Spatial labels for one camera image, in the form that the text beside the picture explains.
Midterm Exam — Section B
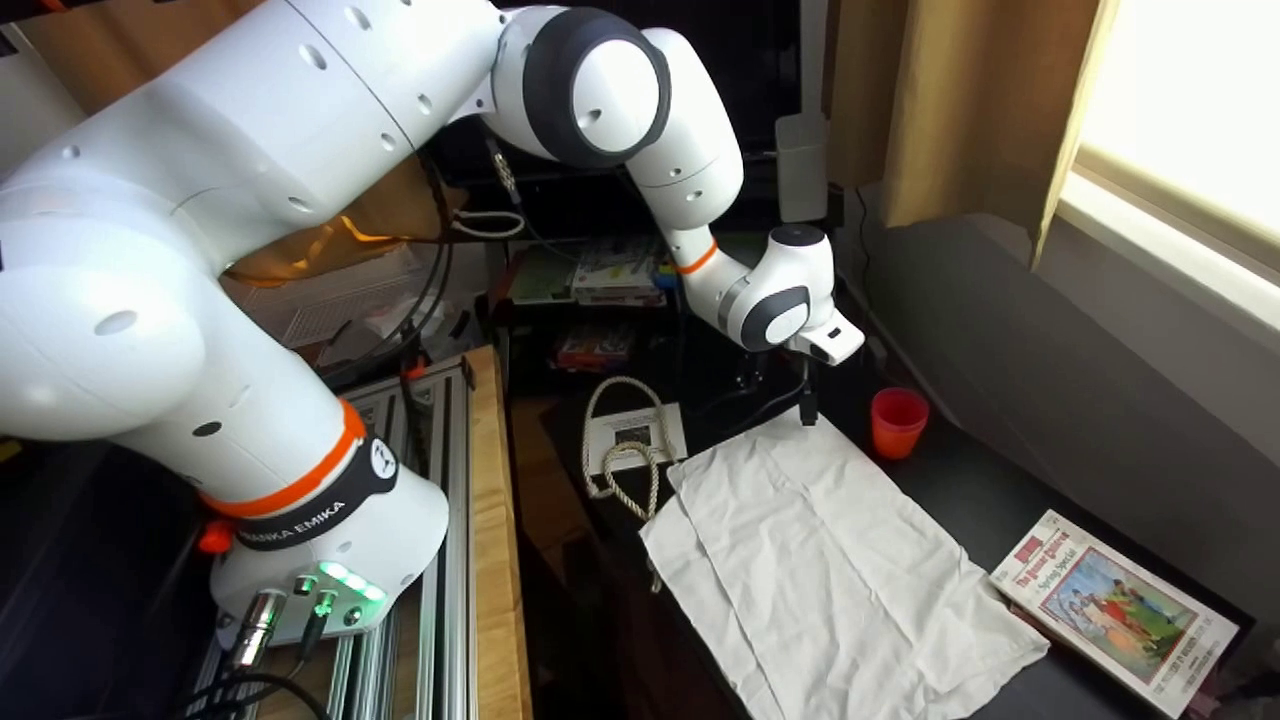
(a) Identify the green white game box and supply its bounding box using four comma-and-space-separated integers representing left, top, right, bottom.
510, 236, 672, 311

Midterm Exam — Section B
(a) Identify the white window frame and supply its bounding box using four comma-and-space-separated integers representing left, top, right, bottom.
1032, 0, 1280, 338

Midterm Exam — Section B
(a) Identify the red patterned object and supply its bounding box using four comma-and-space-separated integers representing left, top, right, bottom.
550, 324, 635, 377

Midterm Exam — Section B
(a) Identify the tan curtain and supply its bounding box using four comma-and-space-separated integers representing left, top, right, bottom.
825, 0, 1105, 236

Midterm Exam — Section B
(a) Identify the white cloth towel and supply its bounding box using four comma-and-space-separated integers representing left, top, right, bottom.
635, 407, 1050, 720

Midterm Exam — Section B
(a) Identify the white power box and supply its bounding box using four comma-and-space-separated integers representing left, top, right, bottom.
576, 398, 691, 506

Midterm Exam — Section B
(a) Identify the wooden plank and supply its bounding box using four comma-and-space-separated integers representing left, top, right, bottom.
454, 339, 536, 720

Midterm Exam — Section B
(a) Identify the illustrated picture book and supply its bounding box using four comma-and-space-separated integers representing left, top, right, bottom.
989, 509, 1243, 720

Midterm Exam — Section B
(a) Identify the silver cable connector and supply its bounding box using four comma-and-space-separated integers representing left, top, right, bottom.
230, 584, 287, 669

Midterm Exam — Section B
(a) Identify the white cable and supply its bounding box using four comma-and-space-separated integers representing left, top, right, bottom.
584, 371, 672, 527

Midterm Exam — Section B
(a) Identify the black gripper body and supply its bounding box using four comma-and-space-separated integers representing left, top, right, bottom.
764, 339, 825, 394

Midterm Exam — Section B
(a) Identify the orange plastic cup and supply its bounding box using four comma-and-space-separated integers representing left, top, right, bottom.
868, 385, 932, 466

